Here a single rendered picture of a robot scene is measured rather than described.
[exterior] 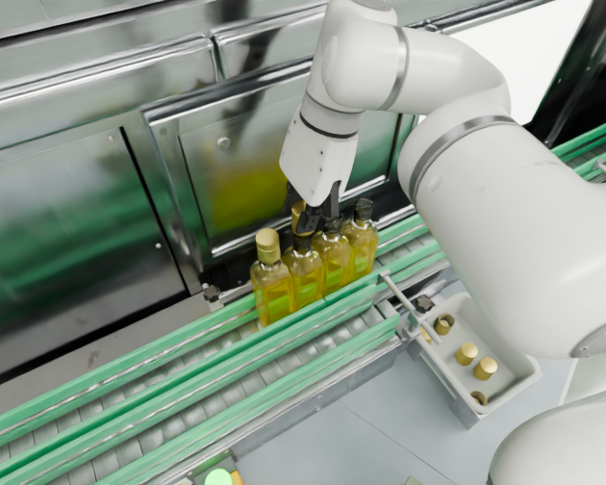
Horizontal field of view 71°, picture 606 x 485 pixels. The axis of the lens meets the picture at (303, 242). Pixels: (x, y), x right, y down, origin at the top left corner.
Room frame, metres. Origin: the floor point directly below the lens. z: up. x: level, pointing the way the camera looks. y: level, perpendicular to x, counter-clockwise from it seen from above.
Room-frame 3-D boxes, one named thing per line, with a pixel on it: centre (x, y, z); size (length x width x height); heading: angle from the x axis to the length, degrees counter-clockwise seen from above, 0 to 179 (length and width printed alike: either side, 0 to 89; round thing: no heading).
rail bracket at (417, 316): (0.39, -0.20, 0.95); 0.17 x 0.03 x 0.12; 30
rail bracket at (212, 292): (0.41, 0.17, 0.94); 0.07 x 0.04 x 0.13; 30
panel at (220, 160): (0.69, -0.19, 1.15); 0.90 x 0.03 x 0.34; 120
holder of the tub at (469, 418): (0.39, -0.33, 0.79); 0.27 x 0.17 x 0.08; 30
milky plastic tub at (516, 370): (0.36, -0.35, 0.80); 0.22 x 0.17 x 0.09; 30
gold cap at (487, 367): (0.34, -0.38, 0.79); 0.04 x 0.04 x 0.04
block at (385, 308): (0.41, -0.19, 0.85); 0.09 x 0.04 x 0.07; 30
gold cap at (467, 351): (0.37, -0.35, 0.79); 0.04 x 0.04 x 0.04
